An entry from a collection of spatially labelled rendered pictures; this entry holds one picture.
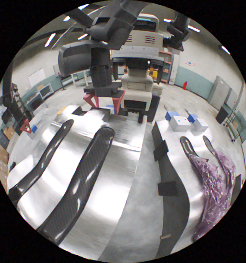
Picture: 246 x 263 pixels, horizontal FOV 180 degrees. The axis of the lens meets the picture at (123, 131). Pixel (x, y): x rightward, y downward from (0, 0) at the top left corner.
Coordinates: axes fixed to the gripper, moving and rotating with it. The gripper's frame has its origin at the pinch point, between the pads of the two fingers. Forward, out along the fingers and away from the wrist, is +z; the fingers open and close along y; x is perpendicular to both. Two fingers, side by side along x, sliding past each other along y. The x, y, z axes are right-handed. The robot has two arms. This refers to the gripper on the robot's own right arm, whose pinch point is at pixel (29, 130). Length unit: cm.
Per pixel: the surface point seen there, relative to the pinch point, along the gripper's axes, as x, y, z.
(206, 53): 489, 362, -219
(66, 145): 4.4, 41.6, -4.5
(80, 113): 16.1, 35.1, -2.5
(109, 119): 15.9, 45.9, -2.4
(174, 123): 19, 63, -3
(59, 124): 8.2, 34.2, -4.8
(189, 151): 13, 69, -1
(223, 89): 409, 495, -62
